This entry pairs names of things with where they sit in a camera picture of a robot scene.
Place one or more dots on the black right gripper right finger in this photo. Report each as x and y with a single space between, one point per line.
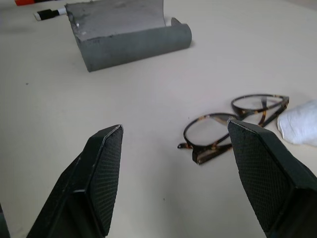
267 178

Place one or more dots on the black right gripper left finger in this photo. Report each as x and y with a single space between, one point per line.
99 188

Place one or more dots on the white crumpled cloth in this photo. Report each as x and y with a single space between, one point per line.
299 124

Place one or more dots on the tortoiseshell folded glasses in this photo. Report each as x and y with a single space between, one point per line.
203 155

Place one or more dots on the black and white marker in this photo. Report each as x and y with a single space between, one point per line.
45 13

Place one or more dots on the red orange pen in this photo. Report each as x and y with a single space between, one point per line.
24 2

